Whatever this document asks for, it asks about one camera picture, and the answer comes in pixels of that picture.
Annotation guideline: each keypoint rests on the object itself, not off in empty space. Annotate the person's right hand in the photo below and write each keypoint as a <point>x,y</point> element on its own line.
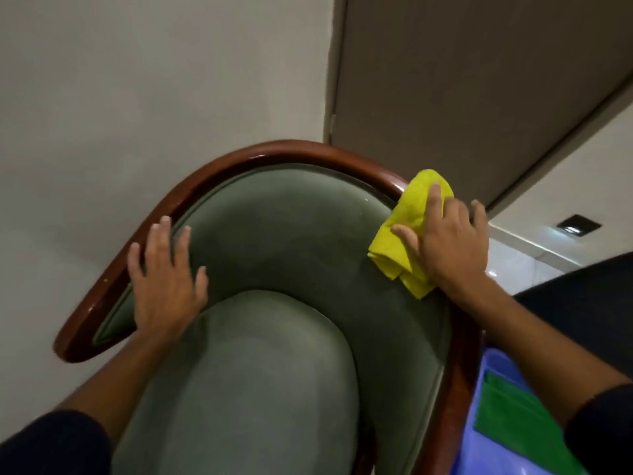
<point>455,247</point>

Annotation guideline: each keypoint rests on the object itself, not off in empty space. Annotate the person's left hand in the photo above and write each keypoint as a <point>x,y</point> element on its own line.
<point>165,291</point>

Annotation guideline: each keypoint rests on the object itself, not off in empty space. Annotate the person's left thumb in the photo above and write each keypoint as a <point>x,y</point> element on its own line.
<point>201,286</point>

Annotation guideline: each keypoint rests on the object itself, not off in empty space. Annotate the person's left little finger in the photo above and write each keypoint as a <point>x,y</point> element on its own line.
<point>135,264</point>

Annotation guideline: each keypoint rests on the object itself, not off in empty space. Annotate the person's right little finger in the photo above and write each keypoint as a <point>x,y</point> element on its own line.
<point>478,217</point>

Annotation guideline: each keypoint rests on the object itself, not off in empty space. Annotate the person's left middle finger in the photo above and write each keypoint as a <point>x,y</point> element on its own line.
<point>165,242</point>

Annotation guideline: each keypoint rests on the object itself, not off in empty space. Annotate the person's right thumb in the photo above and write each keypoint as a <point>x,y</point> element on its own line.
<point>406,237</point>

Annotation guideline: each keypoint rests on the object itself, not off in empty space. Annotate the yellow cleaning cloth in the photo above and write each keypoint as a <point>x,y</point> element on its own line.
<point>405,217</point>

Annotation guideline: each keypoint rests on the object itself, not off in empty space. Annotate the person's left forearm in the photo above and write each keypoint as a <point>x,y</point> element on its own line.
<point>123,375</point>

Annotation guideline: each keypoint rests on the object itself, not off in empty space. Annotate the person's right forearm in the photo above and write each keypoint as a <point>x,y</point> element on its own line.
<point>534,341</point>

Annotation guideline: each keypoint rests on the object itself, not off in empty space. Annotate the white skirting board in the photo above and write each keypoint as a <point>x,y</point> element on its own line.
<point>534,249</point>

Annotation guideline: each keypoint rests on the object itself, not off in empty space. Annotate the green upholstered wooden armchair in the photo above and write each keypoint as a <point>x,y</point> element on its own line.
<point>296,311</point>

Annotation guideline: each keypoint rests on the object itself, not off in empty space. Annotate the black square socket plate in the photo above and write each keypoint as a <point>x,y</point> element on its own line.
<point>578,225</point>

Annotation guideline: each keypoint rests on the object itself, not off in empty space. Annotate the grey-brown door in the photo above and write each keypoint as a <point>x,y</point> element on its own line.
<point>470,84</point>

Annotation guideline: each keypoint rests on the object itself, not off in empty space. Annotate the person's dark trousers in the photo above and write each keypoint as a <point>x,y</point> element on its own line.
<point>588,306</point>

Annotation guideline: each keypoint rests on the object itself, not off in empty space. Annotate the dark left sleeve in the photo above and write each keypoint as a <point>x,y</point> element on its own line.
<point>54,447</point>

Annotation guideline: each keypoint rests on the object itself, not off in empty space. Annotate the dark sleeve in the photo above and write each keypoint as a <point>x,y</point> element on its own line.
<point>601,430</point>
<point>54,447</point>

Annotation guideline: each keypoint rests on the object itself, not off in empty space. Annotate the green cleaning cloth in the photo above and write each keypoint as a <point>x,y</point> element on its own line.
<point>519,420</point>

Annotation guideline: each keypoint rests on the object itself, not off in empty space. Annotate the blue plastic bucket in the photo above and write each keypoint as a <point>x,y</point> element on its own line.
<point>487,455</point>

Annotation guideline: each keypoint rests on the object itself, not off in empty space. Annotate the dark right sleeve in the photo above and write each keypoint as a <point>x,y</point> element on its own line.
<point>601,430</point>

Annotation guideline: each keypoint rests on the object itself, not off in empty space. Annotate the grey door frame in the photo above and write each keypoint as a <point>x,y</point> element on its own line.
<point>334,69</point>

